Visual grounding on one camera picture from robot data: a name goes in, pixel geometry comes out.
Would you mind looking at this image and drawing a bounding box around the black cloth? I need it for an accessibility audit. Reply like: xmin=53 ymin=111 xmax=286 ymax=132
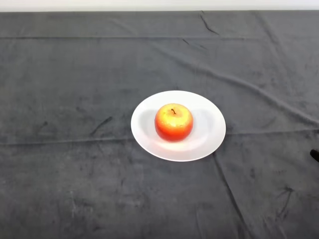
xmin=0 ymin=10 xmax=319 ymax=239

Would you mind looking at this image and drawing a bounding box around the red yellow apple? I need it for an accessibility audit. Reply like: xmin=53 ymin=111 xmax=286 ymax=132
xmin=154 ymin=103 xmax=194 ymax=143

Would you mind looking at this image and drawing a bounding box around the white round plate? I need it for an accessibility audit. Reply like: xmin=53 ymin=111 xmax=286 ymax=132
xmin=131 ymin=90 xmax=227 ymax=162

